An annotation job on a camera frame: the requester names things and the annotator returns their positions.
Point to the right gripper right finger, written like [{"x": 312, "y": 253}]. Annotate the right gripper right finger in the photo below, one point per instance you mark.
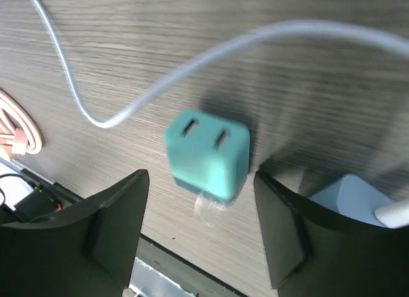
[{"x": 313, "y": 251}]

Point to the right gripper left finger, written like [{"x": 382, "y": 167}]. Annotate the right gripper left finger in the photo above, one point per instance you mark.
[{"x": 85, "y": 249}]

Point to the blue USB charger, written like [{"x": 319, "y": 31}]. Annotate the blue USB charger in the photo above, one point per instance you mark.
[{"x": 355, "y": 198}]

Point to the pink round socket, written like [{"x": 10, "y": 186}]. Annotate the pink round socket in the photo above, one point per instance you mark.
[{"x": 19, "y": 133}]

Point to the teal plug adapter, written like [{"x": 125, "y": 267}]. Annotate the teal plug adapter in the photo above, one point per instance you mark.
[{"x": 208, "y": 154}]

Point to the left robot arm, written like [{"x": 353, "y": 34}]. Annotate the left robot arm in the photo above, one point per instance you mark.
[{"x": 25, "y": 195}]

